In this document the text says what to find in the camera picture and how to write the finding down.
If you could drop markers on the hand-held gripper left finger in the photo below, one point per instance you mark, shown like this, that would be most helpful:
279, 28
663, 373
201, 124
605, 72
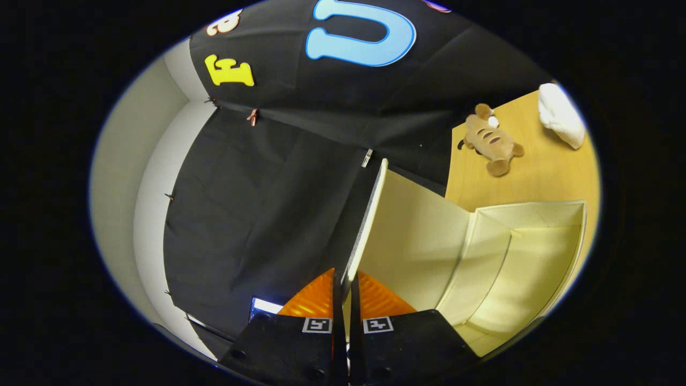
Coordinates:
289, 348

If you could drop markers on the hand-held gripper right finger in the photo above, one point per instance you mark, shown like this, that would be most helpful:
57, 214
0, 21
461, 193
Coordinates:
407, 346

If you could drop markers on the grey fabric storage box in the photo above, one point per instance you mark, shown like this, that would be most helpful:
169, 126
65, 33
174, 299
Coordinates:
423, 241

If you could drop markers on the black backdrop cloth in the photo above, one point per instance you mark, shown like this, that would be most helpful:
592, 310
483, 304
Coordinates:
278, 203

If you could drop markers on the silver clip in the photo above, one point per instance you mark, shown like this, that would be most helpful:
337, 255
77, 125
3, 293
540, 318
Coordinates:
367, 158

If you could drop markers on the brown plush toy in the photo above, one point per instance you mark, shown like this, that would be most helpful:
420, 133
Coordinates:
490, 142

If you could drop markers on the copper clip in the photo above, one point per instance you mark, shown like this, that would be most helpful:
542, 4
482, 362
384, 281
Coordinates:
252, 117

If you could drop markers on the white plush toy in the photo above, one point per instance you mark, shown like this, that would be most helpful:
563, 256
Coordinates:
560, 115

